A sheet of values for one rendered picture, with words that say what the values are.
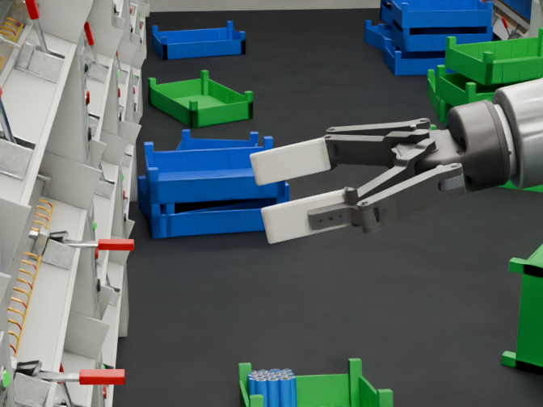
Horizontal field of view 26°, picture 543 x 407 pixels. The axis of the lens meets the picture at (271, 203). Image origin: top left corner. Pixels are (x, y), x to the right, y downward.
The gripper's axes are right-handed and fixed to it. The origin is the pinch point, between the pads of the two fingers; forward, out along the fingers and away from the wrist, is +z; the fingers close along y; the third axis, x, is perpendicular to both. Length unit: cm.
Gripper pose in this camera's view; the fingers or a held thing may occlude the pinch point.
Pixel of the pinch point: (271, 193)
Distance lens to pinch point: 101.3
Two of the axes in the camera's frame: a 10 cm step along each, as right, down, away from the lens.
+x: -2.1, -9.1, -3.7
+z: -9.7, 2.2, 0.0
